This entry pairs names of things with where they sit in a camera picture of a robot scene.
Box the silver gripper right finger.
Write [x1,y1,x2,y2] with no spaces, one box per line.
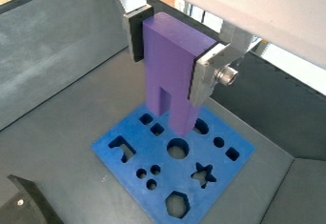
[188,21,253,107]

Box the blue shape-sorting board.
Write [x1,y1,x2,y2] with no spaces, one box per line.
[92,107,255,224]

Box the purple double-square block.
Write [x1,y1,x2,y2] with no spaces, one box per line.
[142,12,215,135]

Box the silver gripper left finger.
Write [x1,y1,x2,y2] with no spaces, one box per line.
[118,0,153,62]

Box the black curved holder stand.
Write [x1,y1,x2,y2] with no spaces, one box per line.
[0,174,64,224]

